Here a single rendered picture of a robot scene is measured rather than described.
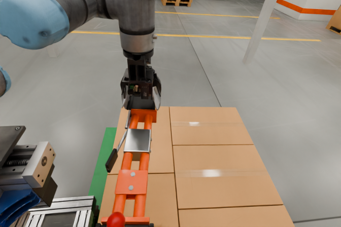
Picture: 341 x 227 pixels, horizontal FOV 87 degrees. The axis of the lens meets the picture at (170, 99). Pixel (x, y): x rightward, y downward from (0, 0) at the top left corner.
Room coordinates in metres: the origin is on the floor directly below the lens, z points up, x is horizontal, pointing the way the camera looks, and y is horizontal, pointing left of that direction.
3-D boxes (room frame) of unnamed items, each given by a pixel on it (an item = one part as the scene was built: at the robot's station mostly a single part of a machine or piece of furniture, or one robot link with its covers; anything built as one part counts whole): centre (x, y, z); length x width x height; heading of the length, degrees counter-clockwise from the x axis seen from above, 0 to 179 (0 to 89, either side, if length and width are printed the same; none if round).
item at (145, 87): (0.38, 0.08, 1.35); 0.09 x 0.08 x 0.12; 5
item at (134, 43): (0.39, 0.08, 1.43); 0.08 x 0.08 x 0.05
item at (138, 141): (0.28, 0.07, 1.19); 0.07 x 0.07 x 0.04; 5
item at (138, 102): (0.41, 0.08, 1.20); 0.08 x 0.07 x 0.05; 5
